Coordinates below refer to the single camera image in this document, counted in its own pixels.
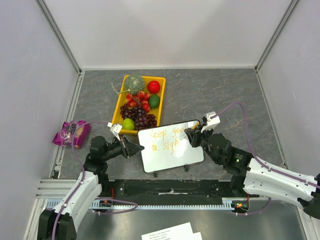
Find yellow marker cap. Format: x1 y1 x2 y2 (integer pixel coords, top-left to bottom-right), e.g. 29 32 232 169
191 122 200 130

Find red strawberries bunch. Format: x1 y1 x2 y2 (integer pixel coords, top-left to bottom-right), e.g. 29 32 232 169
125 91 151 113

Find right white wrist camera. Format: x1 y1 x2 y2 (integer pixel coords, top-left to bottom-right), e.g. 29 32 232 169
201 111 221 133

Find dark red grapes bunch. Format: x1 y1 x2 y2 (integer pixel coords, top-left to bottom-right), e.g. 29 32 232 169
120 104 158 131

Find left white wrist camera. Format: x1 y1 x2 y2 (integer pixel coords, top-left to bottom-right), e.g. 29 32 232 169
107 122 123 140

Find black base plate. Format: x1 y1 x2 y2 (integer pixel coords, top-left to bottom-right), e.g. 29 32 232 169
100 179 247 206

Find green netted melon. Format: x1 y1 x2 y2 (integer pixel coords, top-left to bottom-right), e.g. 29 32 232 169
124 74 145 96

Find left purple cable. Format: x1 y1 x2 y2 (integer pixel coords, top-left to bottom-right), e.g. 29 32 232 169
50 120 139 240

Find green mango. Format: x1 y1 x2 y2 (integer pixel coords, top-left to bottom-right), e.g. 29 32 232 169
148 94 161 109

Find red apple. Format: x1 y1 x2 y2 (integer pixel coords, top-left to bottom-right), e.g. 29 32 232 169
147 80 161 94

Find white slotted cable duct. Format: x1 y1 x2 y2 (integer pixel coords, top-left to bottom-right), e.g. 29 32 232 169
47 198 236 210

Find white paper sheets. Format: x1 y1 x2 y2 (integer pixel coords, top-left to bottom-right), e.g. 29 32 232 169
141 222 203 240

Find purple snack bag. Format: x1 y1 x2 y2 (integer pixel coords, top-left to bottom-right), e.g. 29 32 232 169
52 120 91 149

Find green pear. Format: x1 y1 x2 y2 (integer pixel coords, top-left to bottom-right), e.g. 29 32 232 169
122 118 135 131

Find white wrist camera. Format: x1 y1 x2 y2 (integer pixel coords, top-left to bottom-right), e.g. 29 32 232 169
107 122 123 140
201 111 221 133

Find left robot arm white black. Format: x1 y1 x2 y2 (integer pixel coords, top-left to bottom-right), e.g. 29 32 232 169
37 134 145 240

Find small whiteboard black frame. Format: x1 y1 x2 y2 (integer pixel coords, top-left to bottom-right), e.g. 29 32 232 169
137 120 205 173

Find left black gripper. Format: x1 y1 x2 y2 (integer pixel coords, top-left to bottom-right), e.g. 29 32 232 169
102 133 144 161

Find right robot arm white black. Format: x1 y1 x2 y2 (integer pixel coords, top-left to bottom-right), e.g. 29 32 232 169
184 127 320 219

